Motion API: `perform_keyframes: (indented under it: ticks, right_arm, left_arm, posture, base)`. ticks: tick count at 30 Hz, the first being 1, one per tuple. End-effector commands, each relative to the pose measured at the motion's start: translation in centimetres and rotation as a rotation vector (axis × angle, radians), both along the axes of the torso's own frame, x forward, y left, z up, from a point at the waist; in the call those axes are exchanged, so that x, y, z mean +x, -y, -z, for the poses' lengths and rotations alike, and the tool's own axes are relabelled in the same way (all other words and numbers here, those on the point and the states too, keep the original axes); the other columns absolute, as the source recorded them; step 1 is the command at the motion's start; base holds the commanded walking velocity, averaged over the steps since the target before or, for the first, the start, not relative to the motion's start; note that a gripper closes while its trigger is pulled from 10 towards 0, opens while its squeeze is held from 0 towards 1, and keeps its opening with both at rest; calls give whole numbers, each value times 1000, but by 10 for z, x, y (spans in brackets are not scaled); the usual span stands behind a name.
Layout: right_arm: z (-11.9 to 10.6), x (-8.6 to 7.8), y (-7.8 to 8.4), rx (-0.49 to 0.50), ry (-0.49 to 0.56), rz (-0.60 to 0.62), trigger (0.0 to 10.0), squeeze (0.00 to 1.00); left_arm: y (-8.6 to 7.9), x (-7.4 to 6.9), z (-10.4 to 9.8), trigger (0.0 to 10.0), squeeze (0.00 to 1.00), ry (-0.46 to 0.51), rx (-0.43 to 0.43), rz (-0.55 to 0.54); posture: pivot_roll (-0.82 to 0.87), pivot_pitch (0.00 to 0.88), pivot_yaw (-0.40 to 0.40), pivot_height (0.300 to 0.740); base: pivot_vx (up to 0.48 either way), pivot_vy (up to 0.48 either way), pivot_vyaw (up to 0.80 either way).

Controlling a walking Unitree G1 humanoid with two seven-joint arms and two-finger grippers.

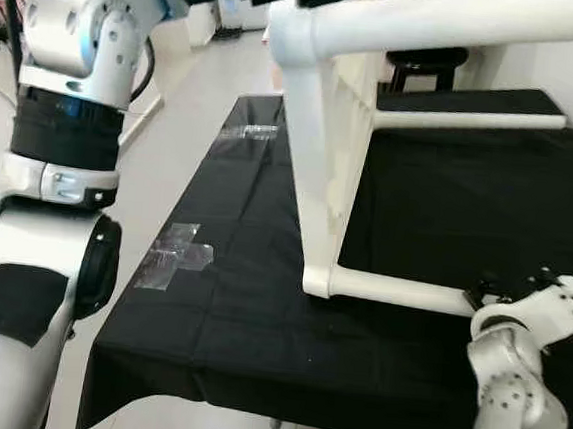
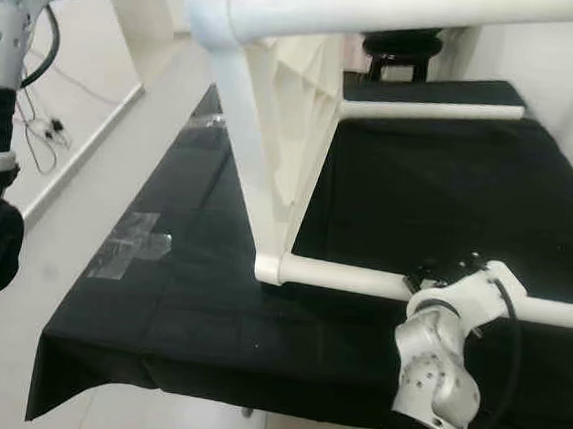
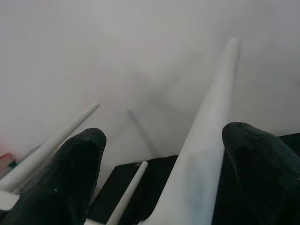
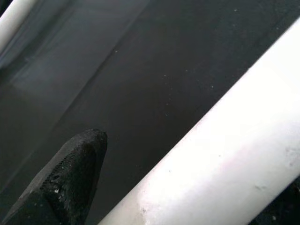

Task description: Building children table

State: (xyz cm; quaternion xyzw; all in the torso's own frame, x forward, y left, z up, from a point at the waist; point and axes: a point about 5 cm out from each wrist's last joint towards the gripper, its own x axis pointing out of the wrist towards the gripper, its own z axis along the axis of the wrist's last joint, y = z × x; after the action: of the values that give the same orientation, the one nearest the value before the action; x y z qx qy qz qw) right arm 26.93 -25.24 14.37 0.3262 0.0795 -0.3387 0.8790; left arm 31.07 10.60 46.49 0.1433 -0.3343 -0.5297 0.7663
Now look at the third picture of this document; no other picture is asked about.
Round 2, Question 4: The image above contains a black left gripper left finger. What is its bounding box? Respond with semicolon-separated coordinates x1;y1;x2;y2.
0;127;107;225

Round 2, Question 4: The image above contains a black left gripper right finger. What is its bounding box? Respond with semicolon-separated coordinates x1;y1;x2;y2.
221;121;300;225

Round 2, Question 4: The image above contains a white plastic children table top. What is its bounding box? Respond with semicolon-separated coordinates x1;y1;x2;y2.
0;187;155;225

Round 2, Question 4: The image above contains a black tablecloth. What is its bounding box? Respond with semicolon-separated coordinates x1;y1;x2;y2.
88;132;300;225

